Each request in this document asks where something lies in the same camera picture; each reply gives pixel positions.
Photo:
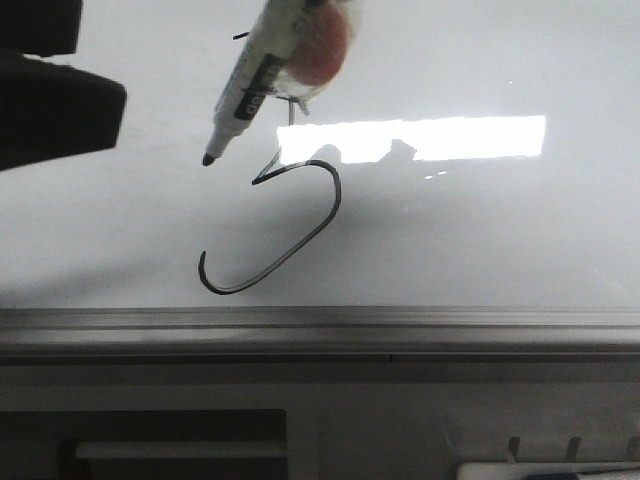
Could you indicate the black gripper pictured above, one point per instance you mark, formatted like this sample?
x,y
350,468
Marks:
x,y
51,111

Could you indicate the white black-ink whiteboard marker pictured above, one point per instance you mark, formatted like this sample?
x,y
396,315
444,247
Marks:
x,y
263,69

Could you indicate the red magnet taped to marker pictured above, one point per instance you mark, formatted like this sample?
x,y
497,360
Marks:
x,y
326,37

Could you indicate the white marker tray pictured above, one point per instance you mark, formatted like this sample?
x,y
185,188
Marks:
x,y
569,467

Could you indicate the white whiteboard with aluminium frame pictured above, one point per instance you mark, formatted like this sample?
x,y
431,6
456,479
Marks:
x,y
468,185

